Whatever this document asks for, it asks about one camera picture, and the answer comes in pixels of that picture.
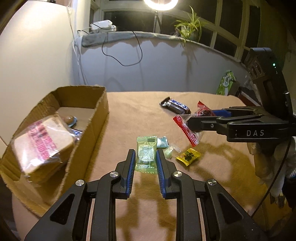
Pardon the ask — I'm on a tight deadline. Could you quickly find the teal candy packet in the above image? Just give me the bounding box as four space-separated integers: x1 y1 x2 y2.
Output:
157 136 169 149

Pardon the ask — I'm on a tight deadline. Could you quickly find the grey ledge cover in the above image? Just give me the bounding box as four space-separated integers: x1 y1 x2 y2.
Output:
79 31 246 69

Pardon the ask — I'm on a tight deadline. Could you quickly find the snickers bar dark wrapper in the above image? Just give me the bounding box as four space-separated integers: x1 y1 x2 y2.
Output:
159 96 191 114

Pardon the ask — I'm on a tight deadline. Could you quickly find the white cable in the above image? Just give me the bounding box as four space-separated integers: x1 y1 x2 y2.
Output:
67 4 93 86

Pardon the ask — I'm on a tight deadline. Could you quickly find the green potted plant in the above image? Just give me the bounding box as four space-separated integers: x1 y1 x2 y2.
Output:
174 6 207 44

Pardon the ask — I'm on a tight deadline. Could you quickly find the pale green small candy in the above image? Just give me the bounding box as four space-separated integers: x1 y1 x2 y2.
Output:
163 144 181 159

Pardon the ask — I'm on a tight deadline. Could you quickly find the green candy packet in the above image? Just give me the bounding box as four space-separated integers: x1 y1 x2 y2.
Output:
135 136 158 174

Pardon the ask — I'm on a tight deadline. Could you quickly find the ring light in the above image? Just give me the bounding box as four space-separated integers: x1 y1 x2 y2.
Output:
144 0 178 11

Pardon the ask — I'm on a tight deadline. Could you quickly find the white power adapter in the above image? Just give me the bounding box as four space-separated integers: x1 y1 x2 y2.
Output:
90 20 117 33

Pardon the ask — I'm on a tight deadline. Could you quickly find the black cable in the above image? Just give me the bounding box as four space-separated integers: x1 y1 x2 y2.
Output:
101 29 143 67

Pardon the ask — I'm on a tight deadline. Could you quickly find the red clear snack packet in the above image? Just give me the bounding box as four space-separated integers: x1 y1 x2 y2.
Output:
173 114 203 147

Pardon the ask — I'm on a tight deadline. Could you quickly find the green printed bag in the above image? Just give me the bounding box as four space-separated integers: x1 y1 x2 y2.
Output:
216 70 236 96

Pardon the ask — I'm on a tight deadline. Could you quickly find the kinder egg snack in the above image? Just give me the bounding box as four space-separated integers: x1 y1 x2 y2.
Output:
62 115 77 128

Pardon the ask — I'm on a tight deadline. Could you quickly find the yellow candy packet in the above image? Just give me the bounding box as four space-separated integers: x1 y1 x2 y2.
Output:
176 148 201 166

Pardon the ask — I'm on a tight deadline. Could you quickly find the red dark snack packet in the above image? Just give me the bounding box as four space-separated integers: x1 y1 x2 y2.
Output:
195 101 215 116

